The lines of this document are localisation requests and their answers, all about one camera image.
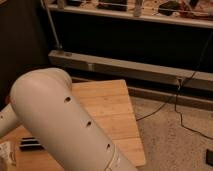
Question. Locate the black striped box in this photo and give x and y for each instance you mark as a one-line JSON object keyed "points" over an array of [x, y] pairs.
{"points": [[30, 143]]}

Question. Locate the white printed packet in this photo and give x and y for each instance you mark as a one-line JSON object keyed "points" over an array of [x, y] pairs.
{"points": [[7, 157]]}

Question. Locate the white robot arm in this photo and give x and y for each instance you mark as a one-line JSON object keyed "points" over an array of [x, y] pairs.
{"points": [[43, 103]]}

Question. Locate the white wall shelf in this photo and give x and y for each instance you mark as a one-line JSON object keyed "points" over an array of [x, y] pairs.
{"points": [[130, 16]]}

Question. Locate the metal pole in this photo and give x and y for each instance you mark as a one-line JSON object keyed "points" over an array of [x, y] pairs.
{"points": [[58, 45]]}

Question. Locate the red bowl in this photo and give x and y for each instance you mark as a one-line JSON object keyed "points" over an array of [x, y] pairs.
{"points": [[7, 99]]}

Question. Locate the black floor box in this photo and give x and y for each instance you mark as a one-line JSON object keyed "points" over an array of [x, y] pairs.
{"points": [[209, 157]]}

